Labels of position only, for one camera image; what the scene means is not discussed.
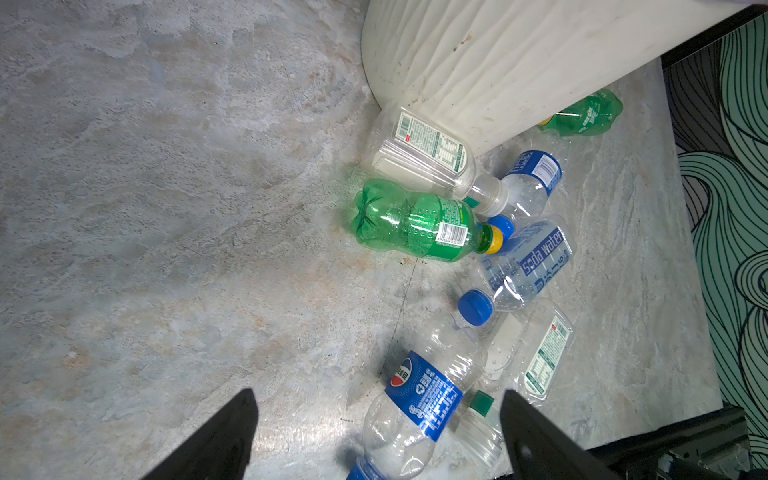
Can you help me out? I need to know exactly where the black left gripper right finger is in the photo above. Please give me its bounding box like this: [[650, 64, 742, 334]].
[[500, 390, 619, 479]]

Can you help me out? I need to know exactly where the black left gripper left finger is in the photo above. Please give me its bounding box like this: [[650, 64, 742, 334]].
[[144, 388, 259, 480]]

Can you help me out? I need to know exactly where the pepsi label clear bottle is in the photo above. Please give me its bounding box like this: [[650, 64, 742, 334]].
[[347, 314, 491, 479]]

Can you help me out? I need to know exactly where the green bottle near bin right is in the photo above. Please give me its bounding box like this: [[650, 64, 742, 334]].
[[537, 89, 624, 137]]

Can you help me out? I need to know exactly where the white ribbed waste bin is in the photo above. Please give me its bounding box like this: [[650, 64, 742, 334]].
[[361, 0, 744, 154]]

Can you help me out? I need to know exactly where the clear bottle green white label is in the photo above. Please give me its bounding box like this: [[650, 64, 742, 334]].
[[455, 299, 575, 468]]

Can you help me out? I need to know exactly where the soda water blue bottle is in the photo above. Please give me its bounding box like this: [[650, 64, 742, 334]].
[[457, 214, 577, 326]]

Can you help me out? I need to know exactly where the clear bottle blue label upper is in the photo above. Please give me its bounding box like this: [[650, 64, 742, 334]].
[[487, 150, 563, 240]]

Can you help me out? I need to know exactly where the green bottle yellow cap centre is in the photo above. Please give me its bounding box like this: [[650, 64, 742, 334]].
[[351, 178, 504, 263]]

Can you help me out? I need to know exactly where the clear square bottle green label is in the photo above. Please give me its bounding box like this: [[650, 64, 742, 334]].
[[361, 103, 514, 220]]

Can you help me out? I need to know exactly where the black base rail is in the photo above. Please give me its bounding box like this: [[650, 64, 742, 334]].
[[589, 405, 767, 479]]

